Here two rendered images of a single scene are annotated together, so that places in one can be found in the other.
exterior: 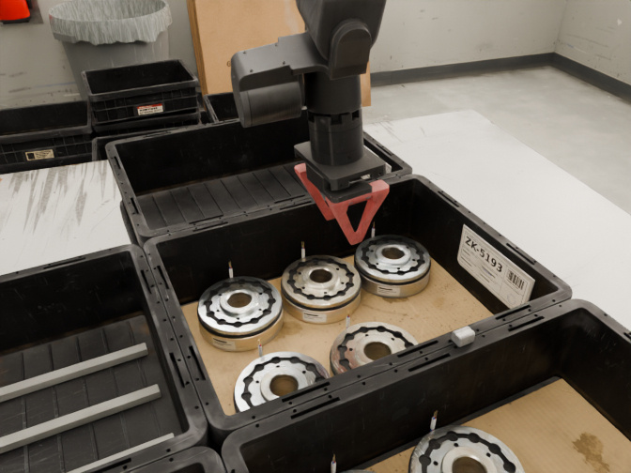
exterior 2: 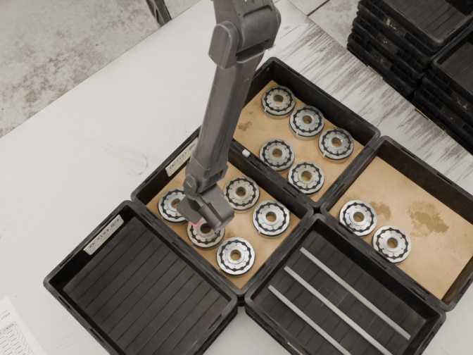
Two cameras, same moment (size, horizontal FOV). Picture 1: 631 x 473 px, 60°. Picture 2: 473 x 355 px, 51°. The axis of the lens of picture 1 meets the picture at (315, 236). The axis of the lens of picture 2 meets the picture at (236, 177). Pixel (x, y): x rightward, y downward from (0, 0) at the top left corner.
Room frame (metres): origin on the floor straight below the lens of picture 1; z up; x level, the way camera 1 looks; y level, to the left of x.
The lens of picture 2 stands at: (0.60, 0.39, 2.16)
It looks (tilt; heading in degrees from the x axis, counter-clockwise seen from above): 67 degrees down; 249
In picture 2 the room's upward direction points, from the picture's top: 2 degrees counter-clockwise
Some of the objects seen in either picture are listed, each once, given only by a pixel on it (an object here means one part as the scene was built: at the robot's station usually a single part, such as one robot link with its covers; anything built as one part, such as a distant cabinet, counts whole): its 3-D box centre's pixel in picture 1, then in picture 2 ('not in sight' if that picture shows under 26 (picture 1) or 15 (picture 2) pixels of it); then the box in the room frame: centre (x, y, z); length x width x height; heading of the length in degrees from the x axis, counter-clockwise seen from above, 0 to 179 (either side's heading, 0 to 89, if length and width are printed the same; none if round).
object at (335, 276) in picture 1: (320, 277); (205, 228); (0.54, -0.01, 0.86); 0.05 x 0.05 x 0.01
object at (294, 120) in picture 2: not in sight; (307, 120); (0.15, -0.20, 0.86); 0.10 x 0.10 x 0.01
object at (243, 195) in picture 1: (255, 191); (143, 294); (0.76, 0.10, 0.87); 0.40 x 0.30 x 0.11; 116
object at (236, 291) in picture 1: (239, 300); (235, 255); (0.50, 0.09, 0.86); 0.05 x 0.05 x 0.01
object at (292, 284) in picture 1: (320, 280); (205, 229); (0.54, -0.01, 0.86); 0.10 x 0.10 x 0.01
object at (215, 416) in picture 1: (346, 273); (221, 204); (0.49, -0.03, 0.92); 0.40 x 0.30 x 0.02; 116
